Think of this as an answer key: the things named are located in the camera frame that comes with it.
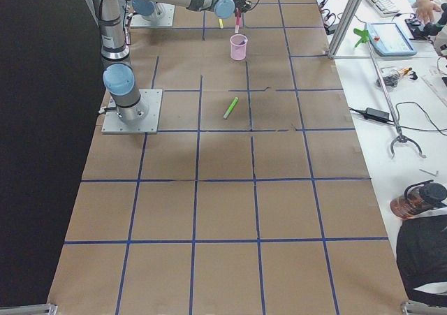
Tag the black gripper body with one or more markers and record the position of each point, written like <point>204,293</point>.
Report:
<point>239,1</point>

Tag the pink pen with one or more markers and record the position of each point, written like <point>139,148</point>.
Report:
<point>237,20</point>

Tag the pink mesh cup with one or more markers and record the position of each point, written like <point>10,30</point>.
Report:
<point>237,53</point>

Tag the green pen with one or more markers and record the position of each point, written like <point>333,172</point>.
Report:
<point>230,107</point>

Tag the green plastic clamp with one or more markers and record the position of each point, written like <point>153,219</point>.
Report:
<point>363,34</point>

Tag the white keyboard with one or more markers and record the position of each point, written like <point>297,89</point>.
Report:
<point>385,8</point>

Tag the blue teach pendant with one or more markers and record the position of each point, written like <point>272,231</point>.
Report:
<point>389,40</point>

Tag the black power adapter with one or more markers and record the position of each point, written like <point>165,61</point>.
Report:
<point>377,115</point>

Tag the brown water bottle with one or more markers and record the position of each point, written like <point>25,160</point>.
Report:
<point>418,198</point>

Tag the person in black shirt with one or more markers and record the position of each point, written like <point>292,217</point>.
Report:
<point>421,257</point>

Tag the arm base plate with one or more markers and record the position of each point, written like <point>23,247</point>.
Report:
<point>164,22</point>
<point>139,119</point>

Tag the aluminium frame post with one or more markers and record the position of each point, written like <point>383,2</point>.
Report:
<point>338,36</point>

